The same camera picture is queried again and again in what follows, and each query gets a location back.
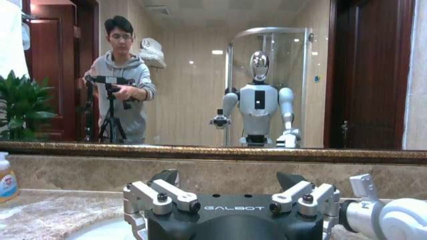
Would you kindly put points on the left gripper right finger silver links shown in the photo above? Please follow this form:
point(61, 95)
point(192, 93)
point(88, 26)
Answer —
point(316, 197)

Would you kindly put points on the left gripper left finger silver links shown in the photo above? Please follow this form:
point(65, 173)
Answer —
point(149, 193)

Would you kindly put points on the black handheld camera rig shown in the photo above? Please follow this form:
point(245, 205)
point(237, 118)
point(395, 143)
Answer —
point(109, 80)

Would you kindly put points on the white sink basin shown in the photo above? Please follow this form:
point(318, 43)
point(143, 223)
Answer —
point(100, 230)

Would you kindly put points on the white humanoid robot mirror image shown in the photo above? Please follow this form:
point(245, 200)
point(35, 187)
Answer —
point(257, 105)

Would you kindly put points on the orange hand soap bottle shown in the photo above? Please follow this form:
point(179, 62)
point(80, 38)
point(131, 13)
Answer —
point(7, 183)

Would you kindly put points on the small blue sticker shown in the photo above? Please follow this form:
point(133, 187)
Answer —
point(316, 78)

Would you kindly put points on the person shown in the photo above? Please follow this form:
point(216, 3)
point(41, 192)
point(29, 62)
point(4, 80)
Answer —
point(128, 72)

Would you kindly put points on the green leafy potted plant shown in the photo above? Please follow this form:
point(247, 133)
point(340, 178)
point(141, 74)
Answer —
point(23, 102)

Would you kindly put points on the white hanging towel bundle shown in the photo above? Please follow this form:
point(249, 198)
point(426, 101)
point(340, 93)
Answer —
point(152, 53)

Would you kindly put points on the white patterned curtain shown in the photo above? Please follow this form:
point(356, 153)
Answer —
point(416, 75)

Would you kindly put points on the ceiling air vent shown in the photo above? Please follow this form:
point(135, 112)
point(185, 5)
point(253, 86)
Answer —
point(157, 10)

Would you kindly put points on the mirror with bronze frame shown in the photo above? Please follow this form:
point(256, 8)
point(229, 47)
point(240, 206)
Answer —
point(213, 153)

